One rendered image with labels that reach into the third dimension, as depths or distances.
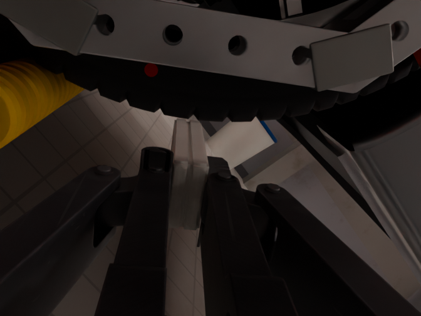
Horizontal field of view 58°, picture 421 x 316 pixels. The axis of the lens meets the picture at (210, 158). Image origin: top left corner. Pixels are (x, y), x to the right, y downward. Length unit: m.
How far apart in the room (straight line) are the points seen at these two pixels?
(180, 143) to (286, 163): 5.25
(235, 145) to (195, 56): 4.37
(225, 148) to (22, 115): 4.37
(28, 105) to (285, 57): 0.20
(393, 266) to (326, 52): 6.70
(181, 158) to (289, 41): 0.15
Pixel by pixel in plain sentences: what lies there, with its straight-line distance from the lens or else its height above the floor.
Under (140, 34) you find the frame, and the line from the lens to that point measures 0.27.
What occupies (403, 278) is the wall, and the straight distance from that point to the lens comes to 7.13.
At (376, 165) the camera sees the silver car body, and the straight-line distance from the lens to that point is 0.50.
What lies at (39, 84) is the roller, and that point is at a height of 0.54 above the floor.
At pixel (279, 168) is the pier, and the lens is 5.42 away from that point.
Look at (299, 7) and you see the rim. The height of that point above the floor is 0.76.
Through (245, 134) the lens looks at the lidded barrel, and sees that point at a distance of 4.60.
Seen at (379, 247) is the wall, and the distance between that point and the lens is 6.67.
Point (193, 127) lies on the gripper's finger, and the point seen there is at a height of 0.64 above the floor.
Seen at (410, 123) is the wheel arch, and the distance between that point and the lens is 0.51.
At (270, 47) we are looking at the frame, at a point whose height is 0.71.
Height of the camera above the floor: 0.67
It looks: 9 degrees down
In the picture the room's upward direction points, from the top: 55 degrees clockwise
